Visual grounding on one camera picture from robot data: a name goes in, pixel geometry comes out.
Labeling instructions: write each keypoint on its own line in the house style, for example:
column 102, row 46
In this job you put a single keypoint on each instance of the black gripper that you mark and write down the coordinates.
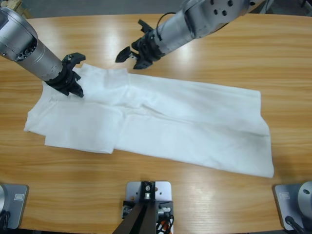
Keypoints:
column 148, row 51
column 64, row 79

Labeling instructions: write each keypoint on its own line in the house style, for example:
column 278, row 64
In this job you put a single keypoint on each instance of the wooden crate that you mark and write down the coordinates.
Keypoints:
column 22, row 9

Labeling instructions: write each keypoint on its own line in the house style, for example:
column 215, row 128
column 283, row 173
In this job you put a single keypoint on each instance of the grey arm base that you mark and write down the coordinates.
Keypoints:
column 285, row 197
column 17, row 197

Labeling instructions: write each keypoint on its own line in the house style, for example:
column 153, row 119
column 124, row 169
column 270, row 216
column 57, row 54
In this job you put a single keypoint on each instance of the white mounting block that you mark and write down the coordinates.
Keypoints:
column 163, row 190

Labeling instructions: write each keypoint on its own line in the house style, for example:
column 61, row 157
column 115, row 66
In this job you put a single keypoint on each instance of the white t-shirt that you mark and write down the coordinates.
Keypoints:
column 170, row 122

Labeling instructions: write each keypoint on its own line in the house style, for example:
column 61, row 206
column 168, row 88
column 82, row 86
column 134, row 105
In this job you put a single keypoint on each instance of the black stand clamp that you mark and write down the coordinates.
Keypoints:
column 167, row 204

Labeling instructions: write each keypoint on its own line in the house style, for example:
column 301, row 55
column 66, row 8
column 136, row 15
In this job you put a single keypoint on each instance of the grey metal stand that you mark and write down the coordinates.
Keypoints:
column 280, row 7

